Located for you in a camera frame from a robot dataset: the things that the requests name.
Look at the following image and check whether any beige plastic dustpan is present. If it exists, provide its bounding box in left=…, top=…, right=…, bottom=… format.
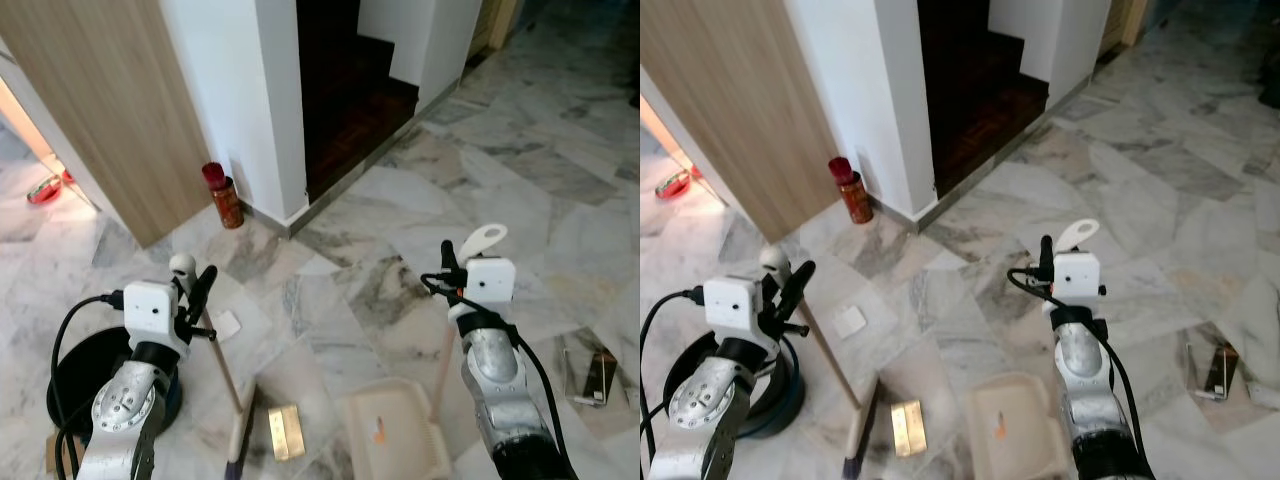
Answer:
left=338, top=221, right=509, bottom=480
left=966, top=219, right=1101, bottom=480

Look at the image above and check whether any shiny clear plastic wrapper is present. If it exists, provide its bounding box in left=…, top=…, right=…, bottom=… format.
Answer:
left=558, top=343, right=618, bottom=407
left=1184, top=338, right=1242, bottom=402

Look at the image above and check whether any light wood panel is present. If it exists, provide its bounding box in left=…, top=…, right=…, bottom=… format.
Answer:
left=0, top=0, right=217, bottom=248
left=640, top=0, right=843, bottom=244

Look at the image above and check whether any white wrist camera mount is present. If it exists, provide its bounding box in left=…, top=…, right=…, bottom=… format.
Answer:
left=704, top=277, right=767, bottom=338
left=122, top=281, right=183, bottom=346
left=1050, top=252, right=1103, bottom=303
left=460, top=257, right=517, bottom=308

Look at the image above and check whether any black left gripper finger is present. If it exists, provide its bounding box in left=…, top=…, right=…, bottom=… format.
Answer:
left=188, top=264, right=219, bottom=323
left=782, top=261, right=817, bottom=313

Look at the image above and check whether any wooden door frame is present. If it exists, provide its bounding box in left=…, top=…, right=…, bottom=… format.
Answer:
left=1100, top=0, right=1151, bottom=51
left=470, top=0, right=521, bottom=56

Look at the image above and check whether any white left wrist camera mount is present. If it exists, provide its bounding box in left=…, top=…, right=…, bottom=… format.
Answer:
left=122, top=281, right=183, bottom=346
left=704, top=277, right=767, bottom=338

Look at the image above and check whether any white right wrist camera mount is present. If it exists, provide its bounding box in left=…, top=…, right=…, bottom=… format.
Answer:
left=460, top=257, right=517, bottom=308
left=1050, top=252, right=1103, bottom=303

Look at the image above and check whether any black round bin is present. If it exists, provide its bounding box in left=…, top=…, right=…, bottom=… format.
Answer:
left=660, top=335, right=807, bottom=439
left=48, top=325, right=186, bottom=426

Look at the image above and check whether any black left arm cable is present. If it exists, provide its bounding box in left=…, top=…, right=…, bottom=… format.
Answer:
left=640, top=287, right=711, bottom=471
left=48, top=292, right=126, bottom=480

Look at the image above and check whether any wooden broom with beige grip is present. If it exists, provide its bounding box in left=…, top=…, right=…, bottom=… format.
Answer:
left=758, top=246, right=879, bottom=473
left=168, top=253, right=259, bottom=473

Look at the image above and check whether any red tin of incense sticks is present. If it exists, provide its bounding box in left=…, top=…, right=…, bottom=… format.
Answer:
left=201, top=162, right=245, bottom=230
left=827, top=156, right=874, bottom=224

